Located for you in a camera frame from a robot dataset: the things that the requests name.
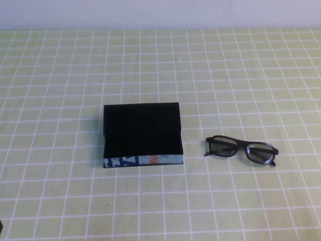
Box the black glasses case box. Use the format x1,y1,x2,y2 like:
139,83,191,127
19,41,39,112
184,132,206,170
103,101,185,169

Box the black frame glasses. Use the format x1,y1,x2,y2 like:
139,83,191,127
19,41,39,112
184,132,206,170
202,135,280,168

